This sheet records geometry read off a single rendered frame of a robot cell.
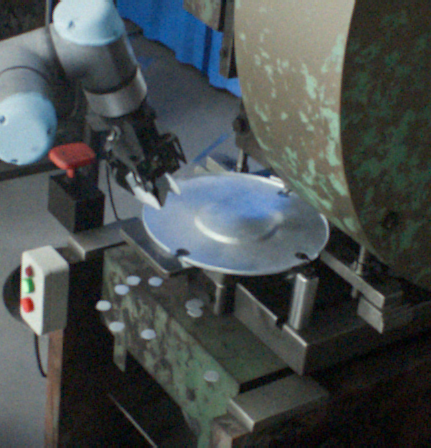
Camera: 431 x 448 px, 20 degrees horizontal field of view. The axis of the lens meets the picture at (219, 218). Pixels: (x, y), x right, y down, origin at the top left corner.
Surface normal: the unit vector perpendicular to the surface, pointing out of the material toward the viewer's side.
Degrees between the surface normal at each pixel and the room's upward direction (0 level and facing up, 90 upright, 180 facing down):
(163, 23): 90
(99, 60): 100
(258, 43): 98
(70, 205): 90
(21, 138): 90
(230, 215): 0
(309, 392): 0
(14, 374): 0
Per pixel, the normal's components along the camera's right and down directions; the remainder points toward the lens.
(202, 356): -0.82, 0.22
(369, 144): 0.57, 0.48
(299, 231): 0.11, -0.85
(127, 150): -0.25, -0.66
